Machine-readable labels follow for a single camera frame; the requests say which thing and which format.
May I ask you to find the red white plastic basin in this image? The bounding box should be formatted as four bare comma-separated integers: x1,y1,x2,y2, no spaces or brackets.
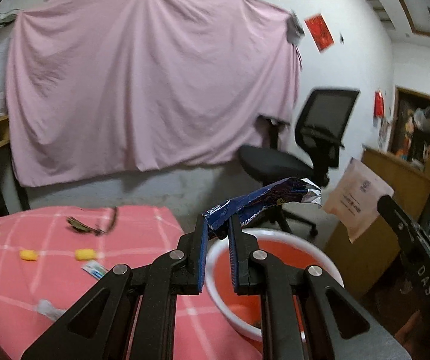
205,224,344,352

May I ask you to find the pink checked tablecloth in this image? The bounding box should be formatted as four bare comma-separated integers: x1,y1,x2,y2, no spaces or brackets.
0,205,265,360

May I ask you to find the red paper wall decoration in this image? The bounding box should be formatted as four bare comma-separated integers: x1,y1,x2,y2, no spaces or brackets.
305,14,334,52

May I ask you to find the red hanging ornament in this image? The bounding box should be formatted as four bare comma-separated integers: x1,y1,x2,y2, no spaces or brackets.
373,90,385,119

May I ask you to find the yellow small wrapper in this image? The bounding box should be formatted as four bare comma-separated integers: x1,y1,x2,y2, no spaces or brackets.
19,250,39,262

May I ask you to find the blue snack bag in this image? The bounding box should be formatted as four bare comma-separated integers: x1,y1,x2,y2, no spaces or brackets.
203,177,321,240

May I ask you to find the white paper wrapper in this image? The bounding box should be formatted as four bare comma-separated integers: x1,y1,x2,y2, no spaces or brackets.
36,299,66,322

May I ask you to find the black office chair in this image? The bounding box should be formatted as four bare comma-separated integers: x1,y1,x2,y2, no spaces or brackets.
237,88,361,238

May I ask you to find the framed figure picture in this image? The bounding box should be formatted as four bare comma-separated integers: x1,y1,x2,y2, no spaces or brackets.
387,86,430,160

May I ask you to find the wooden cabinet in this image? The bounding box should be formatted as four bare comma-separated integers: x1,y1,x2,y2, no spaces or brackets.
323,158,430,302

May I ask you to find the pink hanging sheet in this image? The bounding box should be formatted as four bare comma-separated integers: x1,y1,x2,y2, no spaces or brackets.
5,0,301,188

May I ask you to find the white toothpaste tube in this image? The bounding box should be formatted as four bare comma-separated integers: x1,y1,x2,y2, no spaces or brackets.
82,260,108,280

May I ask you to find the beige paper packet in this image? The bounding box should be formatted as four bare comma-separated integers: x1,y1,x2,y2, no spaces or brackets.
323,158,394,243

